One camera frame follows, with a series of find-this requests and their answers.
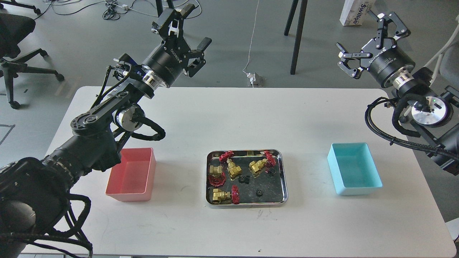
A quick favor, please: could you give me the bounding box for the brass valve red handle bottom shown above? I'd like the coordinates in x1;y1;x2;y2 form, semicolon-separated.
211;185;240;204

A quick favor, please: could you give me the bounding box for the black stand leg right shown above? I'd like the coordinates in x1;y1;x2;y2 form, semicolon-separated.
284;0;308;75

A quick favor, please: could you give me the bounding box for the cable bundle on floor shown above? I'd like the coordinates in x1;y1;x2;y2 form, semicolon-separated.
43;0;202;21

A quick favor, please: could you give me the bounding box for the white grey chair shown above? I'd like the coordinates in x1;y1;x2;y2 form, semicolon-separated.
423;25;459;87

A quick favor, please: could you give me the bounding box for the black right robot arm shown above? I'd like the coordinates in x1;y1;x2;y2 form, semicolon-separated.
336;12;458;175

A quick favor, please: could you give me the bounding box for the black stand leg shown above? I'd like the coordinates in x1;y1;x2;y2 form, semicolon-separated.
284;0;308;75
155;0;174;18

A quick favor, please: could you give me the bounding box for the black gear centre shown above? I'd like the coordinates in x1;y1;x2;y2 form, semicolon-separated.
238;175;251;184

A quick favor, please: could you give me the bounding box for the white cable on floor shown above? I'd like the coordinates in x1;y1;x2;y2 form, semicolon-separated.
242;0;260;76

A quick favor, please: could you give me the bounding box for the black stand leg left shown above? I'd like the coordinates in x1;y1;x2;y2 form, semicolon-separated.
155;0;174;18

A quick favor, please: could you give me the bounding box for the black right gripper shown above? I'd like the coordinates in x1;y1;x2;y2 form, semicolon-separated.
336;11;416;89

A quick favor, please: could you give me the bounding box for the metal tray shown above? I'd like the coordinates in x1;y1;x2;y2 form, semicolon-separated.
205;149;288;207

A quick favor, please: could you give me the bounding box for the white power adapter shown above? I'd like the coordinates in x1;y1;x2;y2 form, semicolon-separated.
247;72;264;87

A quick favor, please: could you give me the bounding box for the brass valve red handle top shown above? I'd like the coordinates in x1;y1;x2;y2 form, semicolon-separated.
219;150;242;180

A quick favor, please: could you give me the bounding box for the pink plastic box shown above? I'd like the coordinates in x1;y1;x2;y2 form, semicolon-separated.
105;148;156;201

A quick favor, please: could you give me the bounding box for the brass valve red handle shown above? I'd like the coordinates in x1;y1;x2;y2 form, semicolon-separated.
211;185;240;204
219;150;242;180
208;165;226;187
248;150;276;177

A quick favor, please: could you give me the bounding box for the black gear right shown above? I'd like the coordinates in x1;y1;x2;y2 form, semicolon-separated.
267;168;277;177

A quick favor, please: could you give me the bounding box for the white cardboard box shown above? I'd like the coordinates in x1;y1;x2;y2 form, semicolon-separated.
340;0;376;26

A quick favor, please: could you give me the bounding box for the light blue plastic box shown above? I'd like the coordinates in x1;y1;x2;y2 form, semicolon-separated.
327;142;383;196

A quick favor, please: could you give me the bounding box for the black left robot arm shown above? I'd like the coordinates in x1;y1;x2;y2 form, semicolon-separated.
0;0;212;258

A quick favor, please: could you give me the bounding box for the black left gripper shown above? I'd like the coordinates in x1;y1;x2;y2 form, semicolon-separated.
142;4;212;88

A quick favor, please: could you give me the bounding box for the black office chair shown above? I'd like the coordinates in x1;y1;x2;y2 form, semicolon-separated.
0;13;64;109

